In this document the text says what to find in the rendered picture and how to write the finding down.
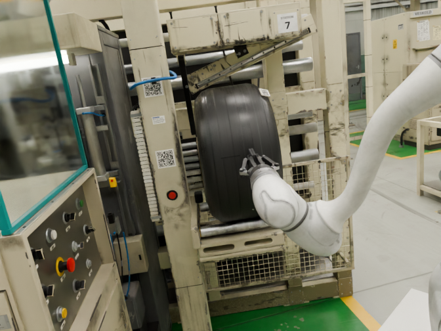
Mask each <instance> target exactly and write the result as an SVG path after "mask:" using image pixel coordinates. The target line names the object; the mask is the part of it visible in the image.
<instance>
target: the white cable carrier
mask: <svg viewBox="0 0 441 331"><path fill-rule="evenodd" d="M138 113H141V112H140V109H138V110H134V111H131V114H138ZM132 118H134V119H132V122H134V123H133V126H135V127H133V129H134V130H136V131H135V134H136V135H135V138H137V139H136V142H137V144H136V145H137V146H138V147H137V148H138V150H139V151H138V153H139V157H140V161H141V162H140V164H141V168H142V172H143V174H142V175H143V179H144V183H145V187H146V193H147V197H148V204H149V208H150V211H151V212H150V214H151V217H154V216H159V215H161V214H160V211H159V204H158V201H157V199H158V198H157V197H156V196H157V194H156V190H155V189H156V188H155V184H154V180H153V178H154V177H153V176H152V175H153V173H152V169H151V168H152V166H151V163H150V159H149V157H150V156H149V152H148V151H147V150H148V147H147V144H146V140H145V139H146V137H145V136H144V135H145V132H144V129H143V127H144V126H143V125H141V124H143V122H142V121H141V120H142V117H140V116H137V117H132ZM154 221H159V219H152V222H154Z"/></svg>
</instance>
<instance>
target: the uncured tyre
mask: <svg viewBox="0 0 441 331"><path fill-rule="evenodd" d="M194 119H195V125H196V135H197V140H198V148H199V157H200V162H201V170H202V175H203V182H204V187H205V194H206V199H207V204H208V206H209V210H210V212H211V215H212V216H213V217H215V218H216V219H218V220H219V221H221V222H227V223H229V222H233V221H241V220H246V219H254V218H259V217H260V216H259V214H258V213H257V211H251V208H255V205H254V203H253V197H252V190H251V181H250V178H249V177H248V176H247V175H245V176H244V177H240V168H241V167H242V164H243V159H244V158H247V155H249V148H253V150H254V151H255V153H257V154H259V156H263V155H265V156H267V157H268V158H270V159H272V161H274V162H276V163H279V166H280V171H277V172H278V174H279V176H280V177H281V178H282V179H284V178H283V166H282V153H281V148H280V140H279V136H278V129H277V125H276V120H275V117H274V113H273V109H272V106H271V103H270V101H269V99H268V97H266V96H262V95H261V93H260V91H259V88H258V87H257V86H256V85H254V84H250V83H243V84H238V85H229V86H224V87H216V88H210V89H206V90H204V91H202V92H201V93H200V94H199V95H198V97H197V98H196V99H195V101H194ZM237 155H240V156H237ZM229 156H236V157H231V158H224V157H229ZM221 158H223V159H221Z"/></svg>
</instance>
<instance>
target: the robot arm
mask: <svg viewBox="0 0 441 331"><path fill-rule="evenodd" d="M440 103H441V44H440V45H439V46H438V47H437V48H436V49H435V50H434V51H433V52H432V53H431V54H430V55H429V56H427V57H426V58H425V59H424V60H423V61H422V63H420V65H418V67H416V69H415V70H414V71H413V72H412V73H411V74H410V75H409V76H408V77H407V78H406V79H405V80H404V81H403V82H402V83H401V84H400V85H399V86H398V87H397V88H396V89H395V90H394V91H393V92H392V93H391V94H390V95H389V96H388V97H387V98H386V99H385V100H384V102H383V103H382V104H381V105H380V107H378V109H377V110H376V112H375V113H374V115H373V116H372V118H371V119H370V121H369V123H368V125H367V127H366V130H365V131H364V135H363V137H362V140H361V143H360V146H359V149H358V153H357V155H356V159H355V161H354V165H353V167H352V171H351V173H350V177H349V179H348V183H347V185H346V187H345V189H344V191H343V193H342V194H341V195H340V196H339V197H337V198H336V199H334V200H332V201H328V202H326V201H323V200H318V201H316V202H305V201H304V200H303V199H302V198H301V197H300V196H299V195H298V194H297V193H296V192H295V191H294V190H293V189H292V187H291V186H290V185H289V184H287V183H286V182H285V181H284V180H283V179H282V178H281V177H280V176H279V174H278V172H277V171H280V166H279V163H276V162H274V161H272V160H271V159H270V158H268V157H267V156H265V155H263V156H259V154H257V153H255V151H254V150H253V148H249V155H247V158H244V159H243V164H242V167H241V168H240V177H244V176H245V175H247V176H248V177H249V178H250V181H251V190H252V197H253V203H254V205H255V208H256V211H257V213H258V214H259V216H260V218H261V219H262V220H263V221H264V222H265V223H266V224H267V225H269V226H271V227H274V228H276V229H281V230H282V231H283V232H284V233H286V235H287V236H288V237H289V238H290V239H291V240H292V241H294V243H296V244H297V245H299V246H300V247H301V248H303V249H304V250H306V251H308V252H310V253H312V254H314V255H318V256H322V257H327V256H331V255H333V254H335V253H336V252H337V251H338V250H339V248H340V247H341V244H342V234H341V233H342V231H343V224H344V222H345V221H346V220H347V219H348V218H349V217H350V216H351V215H352V214H353V213H354V212H356V210H357V209H358V208H359V207H360V206H361V205H362V203H363V202H364V200H365V199H366V196H367V195H368V192H369V190H370V188H371V186H372V183H373V181H374V179H375V176H376V174H377V172H378V170H379V167H380V165H381V162H382V161H383V158H384V156H385V154H386V151H387V149H388V147H389V144H390V142H391V140H392V139H393V137H394V136H395V134H396V133H397V131H398V130H399V128H401V127H402V126H403V125H404V124H405V123H406V122H407V121H408V120H410V119H412V118H413V117H414V116H416V115H418V114H420V113H422V112H424V111H425V110H428V109H429V108H432V107H433V106H436V105H437V104H440ZM256 163H257V164H258V165H256ZM248 164H249V165H250V166H251V168H250V169H249V170H248V171H247V166H248ZM429 318H430V327H431V331H441V261H440V262H439V264H438V265H437V266H436V267H435V269H434V271H433V272H432V274H431V276H430V280H429Z"/></svg>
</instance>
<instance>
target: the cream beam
mask: <svg viewBox="0 0 441 331"><path fill-rule="evenodd" d="M291 12H297V25H298V31H295V32H285V33H278V19H277V14H285V13H291ZM166 22H167V30H168V34H169V42H170V46H171V53H172V54H173V55H174V54H177V53H187V55H188V54H193V53H202V52H207V51H216V50H222V49H231V48H233V46H238V45H254V44H259V43H268V42H274V41H283V40H288V39H295V38H296V37H299V36H302V35H303V28H302V19H301V2H294V3H285V4H280V5H271V6H265V7H256V8H250V9H242V10H236V11H226V12H218V13H212V14H203V15H197V16H188V17H183V18H174V19H168V20H166Z"/></svg>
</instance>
